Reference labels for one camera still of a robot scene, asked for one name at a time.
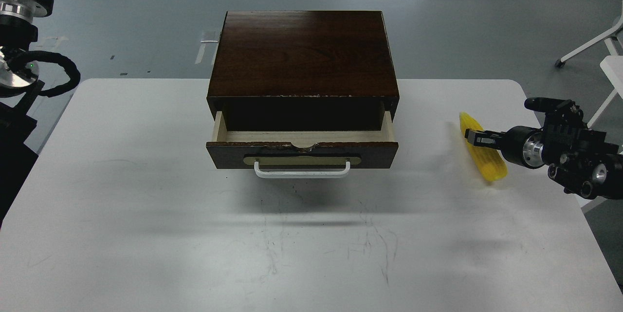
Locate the white rolling chair base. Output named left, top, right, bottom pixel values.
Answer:
left=555, top=0, right=623, bottom=130

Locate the wooden drawer with white handle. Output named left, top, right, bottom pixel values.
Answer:
left=205, top=112, right=399, bottom=179

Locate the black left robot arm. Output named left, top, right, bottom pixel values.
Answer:
left=0, top=0, right=81, bottom=218

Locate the dark wooden drawer cabinet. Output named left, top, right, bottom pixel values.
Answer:
left=206, top=10, right=399, bottom=131

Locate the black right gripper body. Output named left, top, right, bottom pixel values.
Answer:
left=500, top=97, right=619, bottom=169

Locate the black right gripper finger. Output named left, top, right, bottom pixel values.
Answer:
left=464, top=128, right=504, bottom=149

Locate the yellow corn cob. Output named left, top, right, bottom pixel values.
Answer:
left=459, top=111, right=508, bottom=183

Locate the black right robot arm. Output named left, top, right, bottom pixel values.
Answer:
left=459, top=97, right=622, bottom=200

